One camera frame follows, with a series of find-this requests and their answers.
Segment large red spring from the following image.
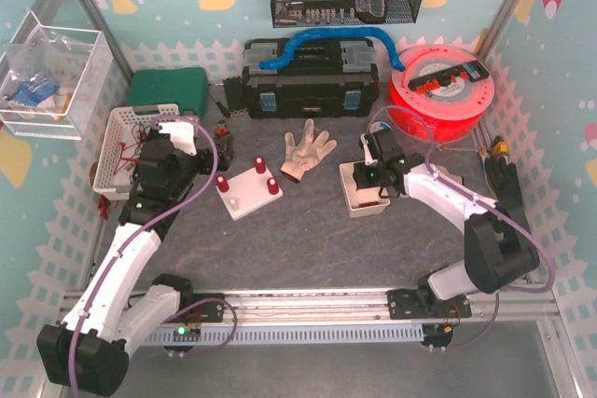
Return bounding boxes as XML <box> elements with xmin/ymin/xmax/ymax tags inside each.
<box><xmin>215</xmin><ymin>175</ymin><xmax>229</xmax><ymax>193</ymax></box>
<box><xmin>267</xmin><ymin>177</ymin><xmax>279</xmax><ymax>196</ymax></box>
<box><xmin>255</xmin><ymin>157</ymin><xmax>266</xmax><ymax>174</ymax></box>

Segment white peg board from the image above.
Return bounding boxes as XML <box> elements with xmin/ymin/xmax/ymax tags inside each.
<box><xmin>215</xmin><ymin>167</ymin><xmax>284</xmax><ymax>221</ymax></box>

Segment white knit glove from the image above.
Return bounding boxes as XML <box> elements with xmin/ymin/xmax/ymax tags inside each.
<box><xmin>446</xmin><ymin>172</ymin><xmax>464</xmax><ymax>185</ymax></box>
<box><xmin>280</xmin><ymin>118</ymin><xmax>338</xmax><ymax>183</ymax></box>

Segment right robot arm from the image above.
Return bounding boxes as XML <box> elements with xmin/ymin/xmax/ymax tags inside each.
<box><xmin>353</xmin><ymin>129</ymin><xmax>540</xmax><ymax>320</ymax></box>

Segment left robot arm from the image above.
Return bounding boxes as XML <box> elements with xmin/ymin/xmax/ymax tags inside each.
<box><xmin>36</xmin><ymin>130</ymin><xmax>233</xmax><ymax>397</ymax></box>

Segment small red spring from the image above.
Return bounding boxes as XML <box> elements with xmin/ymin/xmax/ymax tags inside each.
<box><xmin>358</xmin><ymin>201</ymin><xmax>381</xmax><ymax>208</ymax></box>

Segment white spring tray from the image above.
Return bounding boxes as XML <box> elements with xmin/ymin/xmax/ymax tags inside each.
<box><xmin>339</xmin><ymin>162</ymin><xmax>391</xmax><ymax>218</ymax></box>

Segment black battery holder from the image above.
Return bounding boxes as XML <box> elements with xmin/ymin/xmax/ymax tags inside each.
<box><xmin>130</xmin><ymin>158</ymin><xmax>140</xmax><ymax>184</ymax></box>

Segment white perforated basket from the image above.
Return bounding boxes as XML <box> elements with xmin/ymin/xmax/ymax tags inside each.
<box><xmin>92</xmin><ymin>103</ymin><xmax>179</xmax><ymax>201</ymax></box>

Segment orange black pliers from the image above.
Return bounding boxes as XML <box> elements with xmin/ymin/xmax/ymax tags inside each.
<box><xmin>215</xmin><ymin>120</ymin><xmax>234</xmax><ymax>166</ymax></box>

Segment black screwdriver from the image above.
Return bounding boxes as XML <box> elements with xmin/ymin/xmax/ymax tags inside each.
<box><xmin>208</xmin><ymin>89</ymin><xmax>231</xmax><ymax>118</ymax></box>

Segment green plastic case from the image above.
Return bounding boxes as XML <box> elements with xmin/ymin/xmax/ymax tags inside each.
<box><xmin>126</xmin><ymin>67</ymin><xmax>209</xmax><ymax>117</ymax></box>

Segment red filament spool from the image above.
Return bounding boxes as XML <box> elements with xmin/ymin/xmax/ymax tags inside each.
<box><xmin>386</xmin><ymin>44</ymin><xmax>494</xmax><ymax>143</ymax></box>

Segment black tool box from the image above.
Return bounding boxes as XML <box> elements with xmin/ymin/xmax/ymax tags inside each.
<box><xmin>241</xmin><ymin>38</ymin><xmax>380</xmax><ymax>119</ymax></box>

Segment black rubber glove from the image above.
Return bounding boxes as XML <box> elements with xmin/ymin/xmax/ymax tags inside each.
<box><xmin>484</xmin><ymin>156</ymin><xmax>523</xmax><ymax>208</ymax></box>

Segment black power strip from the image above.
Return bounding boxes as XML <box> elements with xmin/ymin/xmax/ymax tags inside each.
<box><xmin>408</xmin><ymin>60</ymin><xmax>489</xmax><ymax>93</ymax></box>

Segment clear acrylic box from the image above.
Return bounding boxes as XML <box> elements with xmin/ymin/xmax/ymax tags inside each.
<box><xmin>1</xmin><ymin>12</ymin><xmax>113</xmax><ymax>141</ymax></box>

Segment blue white gloves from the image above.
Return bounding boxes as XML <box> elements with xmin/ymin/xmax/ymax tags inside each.
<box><xmin>10</xmin><ymin>74</ymin><xmax>59</xmax><ymax>107</ymax></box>

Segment solder wire spool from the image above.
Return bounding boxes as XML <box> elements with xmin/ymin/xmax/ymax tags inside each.
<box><xmin>369</xmin><ymin>121</ymin><xmax>391</xmax><ymax>133</ymax></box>

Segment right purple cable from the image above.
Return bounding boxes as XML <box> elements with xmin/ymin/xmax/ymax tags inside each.
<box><xmin>366</xmin><ymin>104</ymin><xmax>557</xmax><ymax>350</ymax></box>

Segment purple cable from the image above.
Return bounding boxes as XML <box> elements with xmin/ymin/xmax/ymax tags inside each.
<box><xmin>366</xmin><ymin>104</ymin><xmax>557</xmax><ymax>350</ymax></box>
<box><xmin>67</xmin><ymin>113</ymin><xmax>220</xmax><ymax>394</ymax></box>

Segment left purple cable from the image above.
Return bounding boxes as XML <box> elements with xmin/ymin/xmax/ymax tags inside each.
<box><xmin>67</xmin><ymin>113</ymin><xmax>220</xmax><ymax>394</ymax></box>

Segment blue corrugated hose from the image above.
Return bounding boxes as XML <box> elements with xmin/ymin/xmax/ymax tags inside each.
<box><xmin>258</xmin><ymin>27</ymin><xmax>406</xmax><ymax>73</ymax></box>

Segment grey slotted cable duct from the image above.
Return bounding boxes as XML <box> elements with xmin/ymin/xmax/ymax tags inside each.
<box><xmin>143</xmin><ymin>323</ymin><xmax>424</xmax><ymax>347</ymax></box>

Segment aluminium rail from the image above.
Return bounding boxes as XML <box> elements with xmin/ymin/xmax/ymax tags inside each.
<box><xmin>58</xmin><ymin>281</ymin><xmax>561</xmax><ymax>324</ymax></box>

